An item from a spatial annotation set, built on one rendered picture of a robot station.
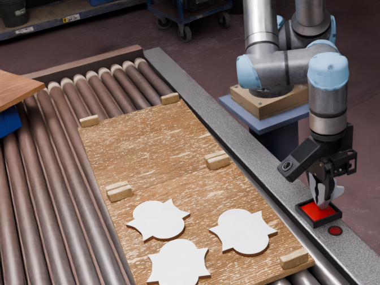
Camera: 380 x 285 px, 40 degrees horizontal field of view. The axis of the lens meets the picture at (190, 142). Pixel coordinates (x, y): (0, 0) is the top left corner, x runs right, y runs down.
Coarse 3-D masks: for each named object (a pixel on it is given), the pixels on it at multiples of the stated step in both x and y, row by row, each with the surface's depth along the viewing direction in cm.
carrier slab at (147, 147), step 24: (120, 120) 165; (144, 120) 163; (168, 120) 161; (192, 120) 160; (96, 144) 155; (120, 144) 153; (144, 144) 152; (168, 144) 150; (192, 144) 148; (216, 144) 147; (96, 168) 144; (120, 168) 143; (144, 168) 141; (168, 168) 140; (192, 168) 139
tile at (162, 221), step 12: (144, 204) 127; (156, 204) 126; (168, 204) 125; (144, 216) 123; (156, 216) 122; (168, 216) 122; (180, 216) 121; (132, 228) 121; (144, 228) 119; (156, 228) 119; (168, 228) 118; (180, 228) 118; (144, 240) 116; (168, 240) 116
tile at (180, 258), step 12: (180, 240) 114; (168, 252) 112; (180, 252) 111; (192, 252) 111; (204, 252) 110; (156, 264) 109; (168, 264) 109; (180, 264) 108; (192, 264) 108; (204, 264) 108; (156, 276) 106; (168, 276) 106; (180, 276) 106; (192, 276) 105; (204, 276) 105
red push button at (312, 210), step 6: (306, 204) 122; (312, 204) 122; (306, 210) 120; (312, 210) 120; (318, 210) 119; (324, 210) 119; (330, 210) 119; (312, 216) 118; (318, 216) 118; (324, 216) 118
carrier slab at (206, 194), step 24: (144, 192) 132; (168, 192) 131; (192, 192) 130; (216, 192) 129; (240, 192) 127; (120, 216) 126; (192, 216) 122; (216, 216) 121; (264, 216) 119; (120, 240) 118; (192, 240) 115; (216, 240) 114; (288, 240) 112; (144, 264) 111; (216, 264) 109; (240, 264) 108; (264, 264) 107; (312, 264) 106
